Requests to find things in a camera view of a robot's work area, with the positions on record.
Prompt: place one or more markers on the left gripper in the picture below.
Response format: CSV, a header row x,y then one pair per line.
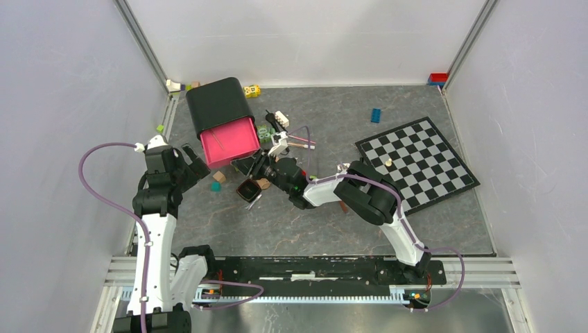
x,y
195,171

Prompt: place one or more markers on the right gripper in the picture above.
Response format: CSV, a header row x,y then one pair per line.
x,y
252,165

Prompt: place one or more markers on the black pink drawer organizer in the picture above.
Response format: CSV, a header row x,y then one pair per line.
x,y
223,121

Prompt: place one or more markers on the black makeup brush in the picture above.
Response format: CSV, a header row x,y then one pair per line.
x,y
270,118

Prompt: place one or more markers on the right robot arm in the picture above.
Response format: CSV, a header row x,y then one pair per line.
x,y
370,194

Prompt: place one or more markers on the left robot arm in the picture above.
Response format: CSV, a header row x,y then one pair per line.
x,y
161,299

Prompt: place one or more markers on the foundation bottle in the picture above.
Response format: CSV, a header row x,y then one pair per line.
x,y
263,183

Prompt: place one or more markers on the black compact case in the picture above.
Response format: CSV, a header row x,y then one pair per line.
x,y
249,190

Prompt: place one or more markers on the teal cube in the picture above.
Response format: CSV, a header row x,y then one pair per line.
x,y
215,186

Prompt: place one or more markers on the wooden cube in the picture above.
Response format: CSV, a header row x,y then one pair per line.
x,y
220,177

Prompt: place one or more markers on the pink thin pencil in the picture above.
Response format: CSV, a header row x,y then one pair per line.
x,y
299,138

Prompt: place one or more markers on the green number blocks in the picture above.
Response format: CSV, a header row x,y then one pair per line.
x,y
265,133

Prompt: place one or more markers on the pink white lip gloss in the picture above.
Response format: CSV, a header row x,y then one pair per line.
x,y
304,146

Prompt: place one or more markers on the silver tweezers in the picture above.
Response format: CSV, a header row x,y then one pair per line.
x,y
252,203

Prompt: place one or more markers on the white lego brick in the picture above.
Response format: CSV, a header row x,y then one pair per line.
x,y
281,119

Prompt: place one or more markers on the clear plastic wrapper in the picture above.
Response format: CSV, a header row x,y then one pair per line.
x,y
343,167

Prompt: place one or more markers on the brown lip gloss tube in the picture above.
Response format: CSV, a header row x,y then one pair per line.
x,y
343,207

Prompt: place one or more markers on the yellow toy block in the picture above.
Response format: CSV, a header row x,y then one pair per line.
x,y
252,91

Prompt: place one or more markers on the white toy block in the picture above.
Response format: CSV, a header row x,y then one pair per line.
x,y
172,86

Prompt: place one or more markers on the blue lego brick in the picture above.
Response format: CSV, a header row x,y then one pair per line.
x,y
375,116

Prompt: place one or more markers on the black white chessboard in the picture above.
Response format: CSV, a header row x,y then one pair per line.
x,y
425,167

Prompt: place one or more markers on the red blue corner blocks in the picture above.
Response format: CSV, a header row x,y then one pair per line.
x,y
437,79

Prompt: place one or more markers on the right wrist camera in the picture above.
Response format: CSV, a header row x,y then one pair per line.
x,y
279,141

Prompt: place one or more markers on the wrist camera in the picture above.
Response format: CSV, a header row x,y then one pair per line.
x,y
155,142
279,141

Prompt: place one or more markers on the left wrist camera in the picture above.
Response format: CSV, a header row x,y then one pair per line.
x,y
155,142

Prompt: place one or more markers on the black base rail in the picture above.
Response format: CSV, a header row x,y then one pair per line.
x,y
322,277

